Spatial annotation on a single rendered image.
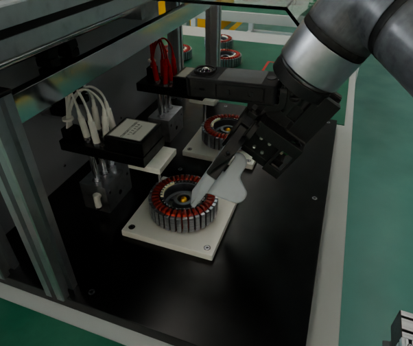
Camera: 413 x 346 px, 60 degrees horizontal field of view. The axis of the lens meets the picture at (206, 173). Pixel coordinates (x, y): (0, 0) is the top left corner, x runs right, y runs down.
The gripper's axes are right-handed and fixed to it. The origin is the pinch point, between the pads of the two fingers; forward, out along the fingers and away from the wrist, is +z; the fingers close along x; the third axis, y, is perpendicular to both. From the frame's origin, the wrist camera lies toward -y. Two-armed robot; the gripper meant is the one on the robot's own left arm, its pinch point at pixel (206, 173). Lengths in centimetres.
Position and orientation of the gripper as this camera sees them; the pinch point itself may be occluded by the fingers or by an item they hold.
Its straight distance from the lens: 51.9
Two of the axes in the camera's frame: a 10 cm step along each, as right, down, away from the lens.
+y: 8.2, 5.7, 0.5
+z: -4.6, 6.1, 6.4
